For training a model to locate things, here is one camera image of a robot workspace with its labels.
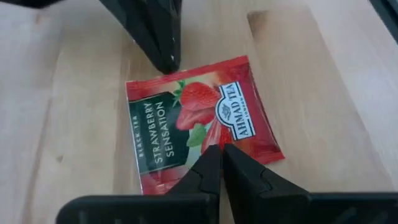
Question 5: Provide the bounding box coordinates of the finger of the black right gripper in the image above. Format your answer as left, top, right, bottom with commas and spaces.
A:
99, 0, 163, 72
146, 0, 183, 75

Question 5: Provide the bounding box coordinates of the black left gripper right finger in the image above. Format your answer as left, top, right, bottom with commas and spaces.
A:
223, 143, 398, 224

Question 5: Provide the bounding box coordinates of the red strawberry tea bag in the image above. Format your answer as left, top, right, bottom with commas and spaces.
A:
125, 55, 285, 196

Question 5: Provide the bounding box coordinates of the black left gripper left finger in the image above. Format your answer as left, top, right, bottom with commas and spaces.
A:
55, 144, 222, 224

